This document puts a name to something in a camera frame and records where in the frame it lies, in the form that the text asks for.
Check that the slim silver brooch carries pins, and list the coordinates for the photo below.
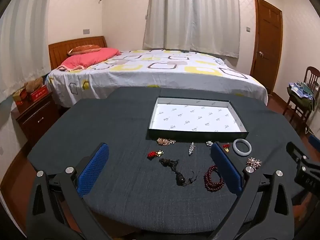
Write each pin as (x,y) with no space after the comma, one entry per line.
(191,148)

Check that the red gift box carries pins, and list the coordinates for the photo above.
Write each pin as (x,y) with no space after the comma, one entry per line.
(38,93)

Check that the yellow gift box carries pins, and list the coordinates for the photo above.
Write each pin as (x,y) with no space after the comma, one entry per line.
(19,95)

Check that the orange patterned pillow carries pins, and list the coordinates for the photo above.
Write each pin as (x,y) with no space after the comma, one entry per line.
(83,48)

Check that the gold pearl flower brooch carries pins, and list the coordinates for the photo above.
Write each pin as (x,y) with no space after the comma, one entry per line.
(254,162)

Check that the bed with patterned white sheet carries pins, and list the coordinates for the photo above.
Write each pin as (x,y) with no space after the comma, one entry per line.
(162,77)

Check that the grey wall switch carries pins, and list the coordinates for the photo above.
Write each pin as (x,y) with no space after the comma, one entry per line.
(86,31)

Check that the brown teddy bear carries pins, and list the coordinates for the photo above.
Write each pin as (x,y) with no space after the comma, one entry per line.
(33,84)

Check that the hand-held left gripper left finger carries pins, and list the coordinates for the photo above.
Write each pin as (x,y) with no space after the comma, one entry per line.
(93,170)

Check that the pale jade bangle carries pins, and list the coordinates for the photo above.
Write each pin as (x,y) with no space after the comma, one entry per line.
(242,154)

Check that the brown wooden door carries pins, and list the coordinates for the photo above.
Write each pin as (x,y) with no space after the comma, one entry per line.
(266,47)

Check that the dark wooden nightstand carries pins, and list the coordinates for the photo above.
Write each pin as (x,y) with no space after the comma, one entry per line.
(37,120)

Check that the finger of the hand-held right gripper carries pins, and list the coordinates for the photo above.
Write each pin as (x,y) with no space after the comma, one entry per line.
(296,152)
(315,142)

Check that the wooden chair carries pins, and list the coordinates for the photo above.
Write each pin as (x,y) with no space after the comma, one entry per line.
(313,72)

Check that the sheer striped curtain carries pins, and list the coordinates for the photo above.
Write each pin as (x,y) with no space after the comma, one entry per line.
(22,42)

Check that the white window curtain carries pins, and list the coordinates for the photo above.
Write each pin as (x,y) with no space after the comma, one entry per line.
(192,15)

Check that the pearl flower pendant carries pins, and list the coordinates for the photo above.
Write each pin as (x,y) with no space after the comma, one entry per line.
(209,143)

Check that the red flower brooch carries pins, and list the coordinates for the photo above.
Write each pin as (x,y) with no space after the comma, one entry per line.
(151,155)

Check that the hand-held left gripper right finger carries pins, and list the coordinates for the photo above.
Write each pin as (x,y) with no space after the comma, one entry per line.
(226,167)

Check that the dark grey tablecloth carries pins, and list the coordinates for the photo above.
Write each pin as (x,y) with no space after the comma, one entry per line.
(125,192)

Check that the pile of clothes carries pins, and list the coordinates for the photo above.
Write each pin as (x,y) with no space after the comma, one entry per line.
(301,92)

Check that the shallow dark green box tray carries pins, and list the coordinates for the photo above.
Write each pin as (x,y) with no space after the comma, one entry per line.
(195,117)

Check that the pink pillow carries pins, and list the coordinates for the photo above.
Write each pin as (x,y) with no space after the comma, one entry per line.
(92,56)

